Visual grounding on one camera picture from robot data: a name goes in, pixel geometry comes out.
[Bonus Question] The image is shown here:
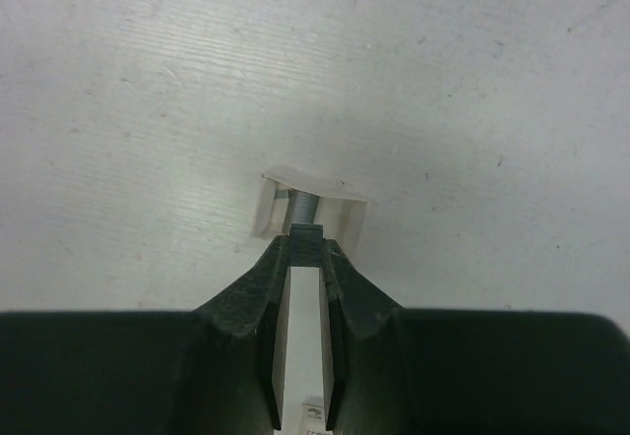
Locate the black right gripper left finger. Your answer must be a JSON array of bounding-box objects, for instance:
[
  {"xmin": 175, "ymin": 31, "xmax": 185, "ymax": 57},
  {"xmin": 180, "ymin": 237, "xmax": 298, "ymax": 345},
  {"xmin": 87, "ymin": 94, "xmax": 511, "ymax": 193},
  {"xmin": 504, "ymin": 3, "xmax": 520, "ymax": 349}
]
[{"xmin": 1, "ymin": 236, "xmax": 289, "ymax": 434}]

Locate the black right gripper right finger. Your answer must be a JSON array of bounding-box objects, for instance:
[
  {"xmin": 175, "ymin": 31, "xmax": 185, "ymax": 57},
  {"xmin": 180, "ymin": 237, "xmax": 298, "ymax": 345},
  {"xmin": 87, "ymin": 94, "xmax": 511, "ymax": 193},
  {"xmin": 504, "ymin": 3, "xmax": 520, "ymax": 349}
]
[{"xmin": 320, "ymin": 240, "xmax": 629, "ymax": 434}]

